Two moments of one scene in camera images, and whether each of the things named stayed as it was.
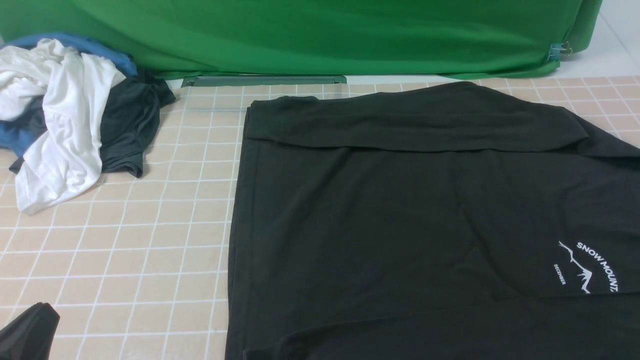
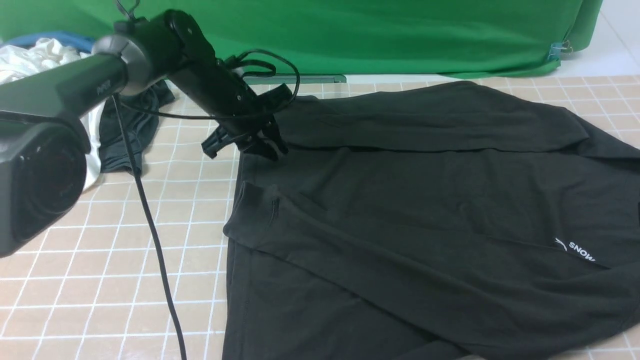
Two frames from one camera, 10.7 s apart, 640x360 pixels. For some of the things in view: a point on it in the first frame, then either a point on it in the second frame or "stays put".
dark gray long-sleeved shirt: [464, 221] stays put
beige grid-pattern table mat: [139, 266] stays put
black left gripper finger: [29, 335] -> [244, 112]
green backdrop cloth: [202, 39] stays put
